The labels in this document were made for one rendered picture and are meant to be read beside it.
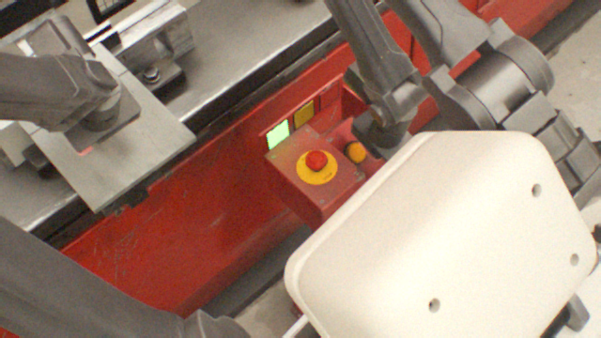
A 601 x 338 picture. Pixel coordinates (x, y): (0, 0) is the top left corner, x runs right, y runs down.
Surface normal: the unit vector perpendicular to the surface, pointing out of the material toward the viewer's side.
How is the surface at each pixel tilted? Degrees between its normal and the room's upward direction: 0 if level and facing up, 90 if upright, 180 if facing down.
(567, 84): 0
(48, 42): 35
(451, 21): 28
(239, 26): 0
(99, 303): 66
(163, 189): 90
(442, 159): 42
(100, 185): 0
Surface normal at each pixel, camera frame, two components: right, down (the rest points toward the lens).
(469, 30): 0.07, -0.10
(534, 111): 0.20, 0.07
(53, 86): 0.81, -0.55
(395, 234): -0.53, -0.78
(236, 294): -0.06, -0.54
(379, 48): 0.43, 0.36
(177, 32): 0.66, 0.60
